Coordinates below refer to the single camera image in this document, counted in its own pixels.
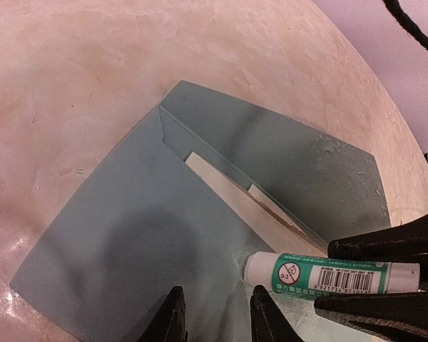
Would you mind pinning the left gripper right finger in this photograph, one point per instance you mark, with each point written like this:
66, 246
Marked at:
267, 321

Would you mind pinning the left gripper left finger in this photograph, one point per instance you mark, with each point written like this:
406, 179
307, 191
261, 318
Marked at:
168, 324

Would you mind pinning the white letter sheet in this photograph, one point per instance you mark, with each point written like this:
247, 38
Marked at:
278, 233

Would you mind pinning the white green glue stick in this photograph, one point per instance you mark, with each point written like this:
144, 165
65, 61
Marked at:
309, 277

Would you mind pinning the teal blue envelope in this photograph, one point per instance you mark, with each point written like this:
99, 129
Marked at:
144, 222

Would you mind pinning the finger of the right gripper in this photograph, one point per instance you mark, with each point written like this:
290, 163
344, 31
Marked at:
405, 243
391, 317

